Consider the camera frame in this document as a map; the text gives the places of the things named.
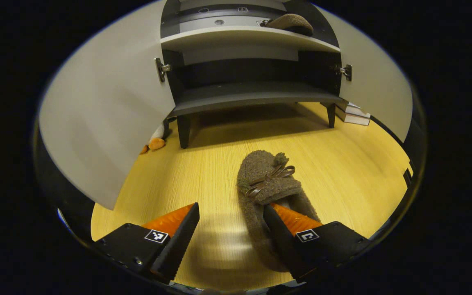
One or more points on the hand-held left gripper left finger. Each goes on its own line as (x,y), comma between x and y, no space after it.
(176,246)

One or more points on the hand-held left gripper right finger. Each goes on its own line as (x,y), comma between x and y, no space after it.
(285,246)

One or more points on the penguin plush toy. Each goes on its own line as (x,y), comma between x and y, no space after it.
(157,141)

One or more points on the white shoe cabinet door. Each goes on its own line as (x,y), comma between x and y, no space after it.
(105,106)
(379,82)

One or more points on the brown fuzzy shoe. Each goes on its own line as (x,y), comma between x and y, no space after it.
(260,172)
(291,22)

